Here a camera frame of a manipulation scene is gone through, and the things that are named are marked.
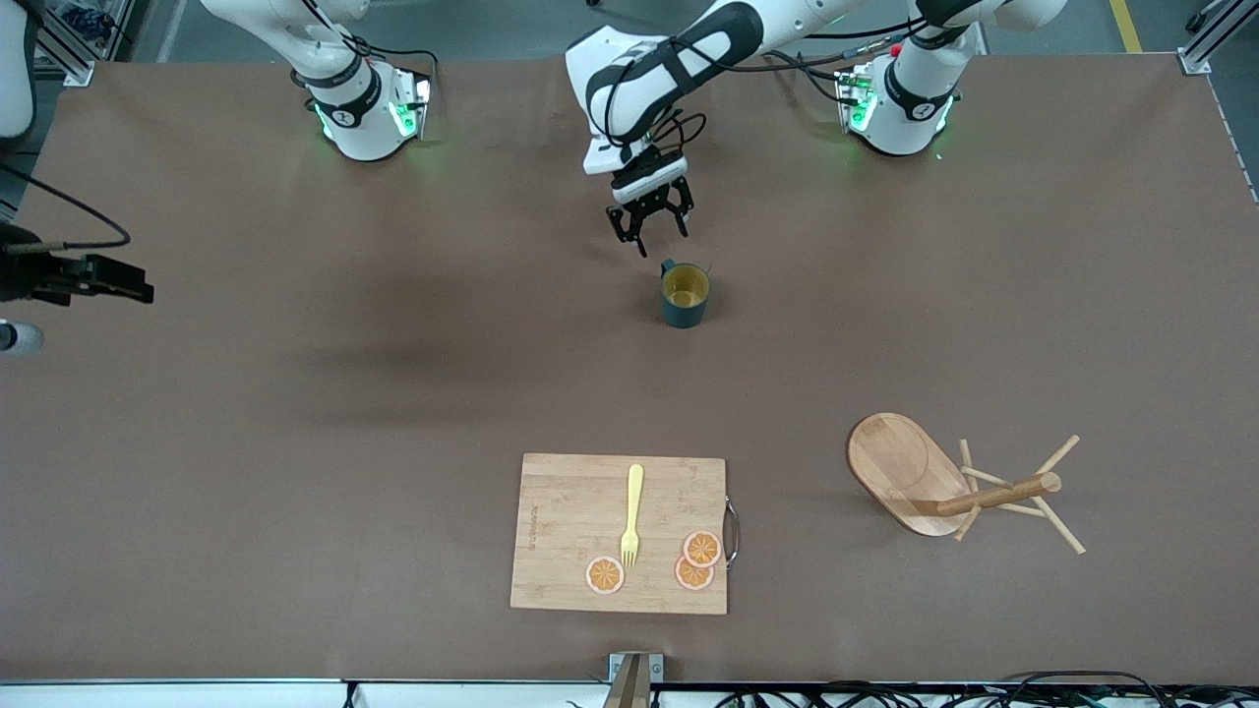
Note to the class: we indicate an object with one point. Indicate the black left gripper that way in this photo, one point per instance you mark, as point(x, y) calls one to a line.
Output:
point(650, 204)

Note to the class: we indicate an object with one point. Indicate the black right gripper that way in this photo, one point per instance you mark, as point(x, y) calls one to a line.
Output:
point(29, 276)

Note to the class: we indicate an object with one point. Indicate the dark teal cup yellow inside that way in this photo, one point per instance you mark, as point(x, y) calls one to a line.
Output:
point(684, 313)

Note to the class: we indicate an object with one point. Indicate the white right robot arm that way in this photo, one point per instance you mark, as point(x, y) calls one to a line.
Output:
point(364, 108)

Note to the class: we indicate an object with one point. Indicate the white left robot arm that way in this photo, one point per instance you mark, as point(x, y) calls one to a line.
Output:
point(910, 108)

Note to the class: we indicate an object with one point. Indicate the wooden mug tree rack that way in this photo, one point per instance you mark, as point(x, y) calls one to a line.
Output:
point(895, 462)

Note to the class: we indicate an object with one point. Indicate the yellow plastic fork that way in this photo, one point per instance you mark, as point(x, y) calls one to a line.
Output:
point(635, 492)

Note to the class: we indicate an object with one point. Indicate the brown table cover mat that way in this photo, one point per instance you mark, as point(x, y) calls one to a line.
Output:
point(295, 492)

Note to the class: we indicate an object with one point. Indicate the bamboo cutting board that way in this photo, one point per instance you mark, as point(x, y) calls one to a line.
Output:
point(561, 511)

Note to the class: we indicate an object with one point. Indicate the orange slice toy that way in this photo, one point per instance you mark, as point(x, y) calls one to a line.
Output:
point(702, 549)
point(605, 575)
point(691, 578)

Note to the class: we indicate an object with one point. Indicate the aluminium frame profile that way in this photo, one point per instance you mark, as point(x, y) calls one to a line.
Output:
point(74, 71)

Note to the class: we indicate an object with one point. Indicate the blue bundle on frame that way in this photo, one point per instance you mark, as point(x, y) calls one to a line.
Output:
point(87, 20)

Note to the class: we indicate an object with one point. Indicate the white table edge rail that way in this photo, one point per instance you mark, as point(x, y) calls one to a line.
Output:
point(197, 694)

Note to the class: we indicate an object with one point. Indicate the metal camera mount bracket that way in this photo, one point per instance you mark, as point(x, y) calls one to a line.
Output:
point(629, 678)

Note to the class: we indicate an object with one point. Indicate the aluminium corner post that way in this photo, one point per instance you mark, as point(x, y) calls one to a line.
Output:
point(1220, 34)

